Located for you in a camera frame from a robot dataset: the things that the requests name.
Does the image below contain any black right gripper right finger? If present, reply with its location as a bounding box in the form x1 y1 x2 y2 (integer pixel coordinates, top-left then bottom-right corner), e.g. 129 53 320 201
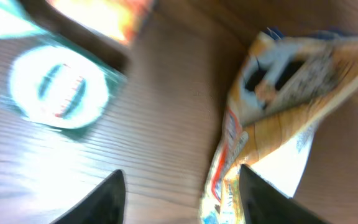
239 165 326 224

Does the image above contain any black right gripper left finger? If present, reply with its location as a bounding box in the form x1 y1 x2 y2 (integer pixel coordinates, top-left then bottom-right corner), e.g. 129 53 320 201
52 170 126 224

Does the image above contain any large white snack bag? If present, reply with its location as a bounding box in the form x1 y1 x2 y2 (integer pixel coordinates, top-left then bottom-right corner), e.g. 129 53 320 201
199 29 358 224

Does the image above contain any orange tissue pack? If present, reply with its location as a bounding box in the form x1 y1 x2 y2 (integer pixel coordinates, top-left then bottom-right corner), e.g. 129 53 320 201
47 0 155 47

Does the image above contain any teal tissue pack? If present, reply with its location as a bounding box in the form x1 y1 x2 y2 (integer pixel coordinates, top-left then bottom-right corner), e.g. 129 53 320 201
0 0 48 41

